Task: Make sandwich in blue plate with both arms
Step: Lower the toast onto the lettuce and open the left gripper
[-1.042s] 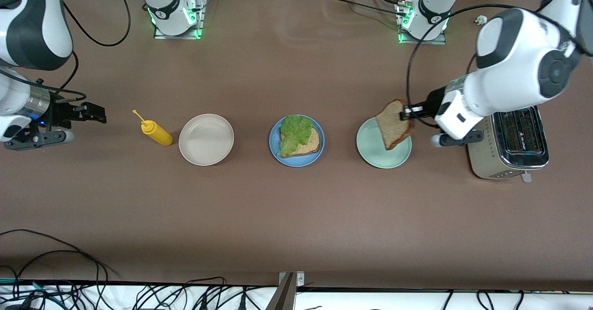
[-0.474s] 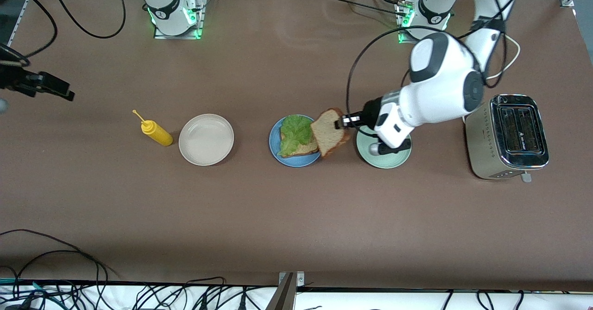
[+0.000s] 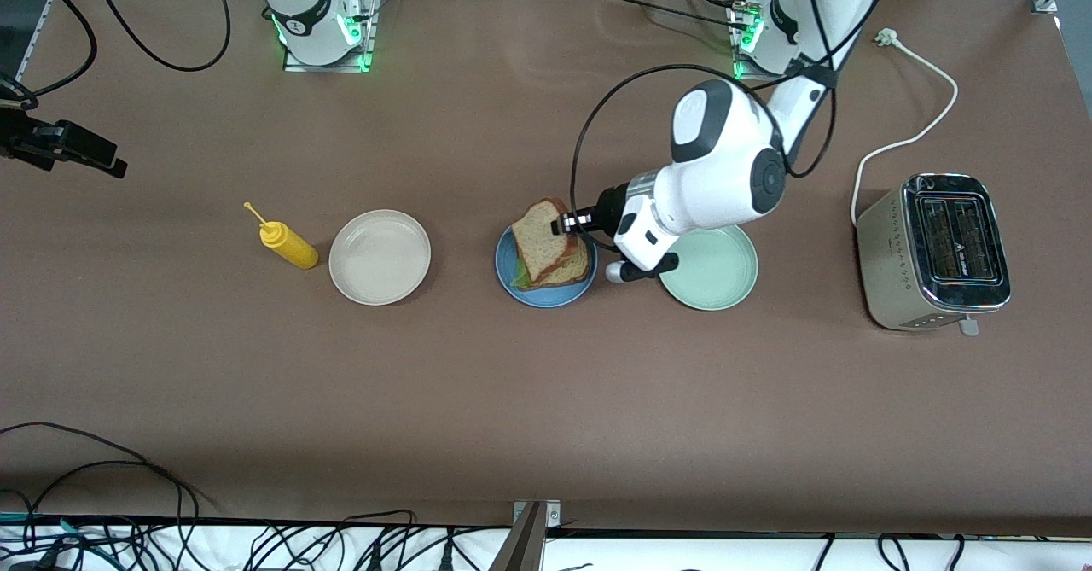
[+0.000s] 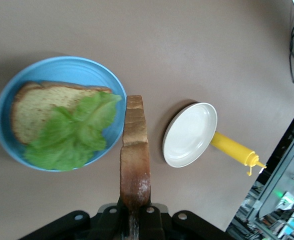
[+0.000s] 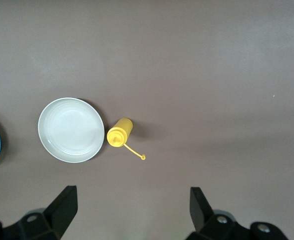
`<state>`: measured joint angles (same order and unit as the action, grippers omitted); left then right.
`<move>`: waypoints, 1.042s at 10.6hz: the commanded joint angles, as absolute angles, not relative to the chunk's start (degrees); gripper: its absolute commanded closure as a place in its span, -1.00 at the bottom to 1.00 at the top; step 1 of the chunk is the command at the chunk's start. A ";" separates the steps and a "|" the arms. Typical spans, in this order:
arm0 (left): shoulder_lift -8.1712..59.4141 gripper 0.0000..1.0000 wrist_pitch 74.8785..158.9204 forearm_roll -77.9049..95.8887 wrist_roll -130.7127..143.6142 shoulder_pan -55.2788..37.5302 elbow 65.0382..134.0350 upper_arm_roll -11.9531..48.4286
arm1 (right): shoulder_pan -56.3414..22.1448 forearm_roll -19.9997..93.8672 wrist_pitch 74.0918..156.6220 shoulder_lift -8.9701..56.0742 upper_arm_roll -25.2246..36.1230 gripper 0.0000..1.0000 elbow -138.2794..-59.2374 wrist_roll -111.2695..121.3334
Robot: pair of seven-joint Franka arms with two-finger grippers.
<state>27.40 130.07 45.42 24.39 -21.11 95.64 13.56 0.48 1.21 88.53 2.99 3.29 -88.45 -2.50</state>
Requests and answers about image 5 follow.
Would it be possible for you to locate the yellow mustard squeeze bottle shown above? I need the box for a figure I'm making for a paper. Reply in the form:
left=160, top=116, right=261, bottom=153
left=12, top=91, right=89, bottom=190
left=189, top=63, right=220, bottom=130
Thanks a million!
left=106, top=117, right=146, bottom=161

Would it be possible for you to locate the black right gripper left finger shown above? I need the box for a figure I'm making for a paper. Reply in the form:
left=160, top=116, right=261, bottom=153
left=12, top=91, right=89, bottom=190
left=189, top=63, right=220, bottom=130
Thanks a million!
left=0, top=185, right=78, bottom=240

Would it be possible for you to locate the beige plate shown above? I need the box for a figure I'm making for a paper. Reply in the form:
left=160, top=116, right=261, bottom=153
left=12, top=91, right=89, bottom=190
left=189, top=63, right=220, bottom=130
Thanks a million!
left=37, top=97, right=105, bottom=164

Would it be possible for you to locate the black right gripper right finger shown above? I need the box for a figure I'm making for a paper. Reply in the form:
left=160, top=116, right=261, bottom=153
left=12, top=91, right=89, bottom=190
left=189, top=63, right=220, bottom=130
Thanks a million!
left=185, top=186, right=289, bottom=240

